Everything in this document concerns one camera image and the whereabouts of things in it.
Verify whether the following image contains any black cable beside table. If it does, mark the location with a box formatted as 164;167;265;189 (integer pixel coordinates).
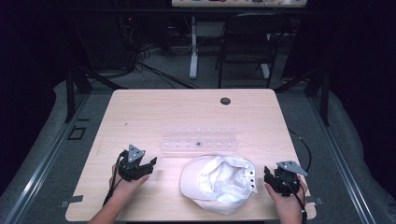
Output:
287;127;313;174

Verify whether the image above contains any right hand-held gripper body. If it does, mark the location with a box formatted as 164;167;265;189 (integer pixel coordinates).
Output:
270;160;309;198

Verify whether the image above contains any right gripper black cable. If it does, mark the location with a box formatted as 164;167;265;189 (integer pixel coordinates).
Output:
279;174;308;224

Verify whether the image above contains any light desk top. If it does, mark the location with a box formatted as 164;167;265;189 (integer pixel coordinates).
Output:
171;0;308;8

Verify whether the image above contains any black metal stand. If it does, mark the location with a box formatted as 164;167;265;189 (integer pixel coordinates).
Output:
64;63;129;124
273;66;332;127

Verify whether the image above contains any bundle of floor cables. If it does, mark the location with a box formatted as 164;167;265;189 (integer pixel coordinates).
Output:
123;41;201;91

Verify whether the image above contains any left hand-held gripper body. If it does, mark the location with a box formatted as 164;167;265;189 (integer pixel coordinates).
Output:
118;144;154;183

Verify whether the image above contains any person's right hand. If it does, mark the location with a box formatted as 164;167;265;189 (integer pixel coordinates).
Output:
264;177;308;219

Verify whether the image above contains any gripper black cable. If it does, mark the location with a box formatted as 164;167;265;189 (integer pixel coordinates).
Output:
279;174;308;224
102;151;125;207

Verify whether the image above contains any grey tape strip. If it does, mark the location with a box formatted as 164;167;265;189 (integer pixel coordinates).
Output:
305;196;325;206
58;194;85;209

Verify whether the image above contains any clear acrylic rack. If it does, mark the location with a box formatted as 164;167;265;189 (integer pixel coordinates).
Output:
160;125;240;154

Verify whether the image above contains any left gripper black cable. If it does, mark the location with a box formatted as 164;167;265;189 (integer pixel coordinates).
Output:
102;151;125;207

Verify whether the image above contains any metal floor rail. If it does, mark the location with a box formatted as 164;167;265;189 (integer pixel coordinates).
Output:
0;92;91;224
307;92;378;224

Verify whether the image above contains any white cap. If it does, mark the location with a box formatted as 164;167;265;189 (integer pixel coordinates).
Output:
179;151;259;217

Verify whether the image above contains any person's left hand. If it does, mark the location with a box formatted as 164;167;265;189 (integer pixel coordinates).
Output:
108;173;150;202

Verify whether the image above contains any black chair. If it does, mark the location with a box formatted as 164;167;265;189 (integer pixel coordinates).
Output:
215;12;290;90

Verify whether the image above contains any black tape square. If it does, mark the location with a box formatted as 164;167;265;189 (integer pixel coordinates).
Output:
66;125;88;141

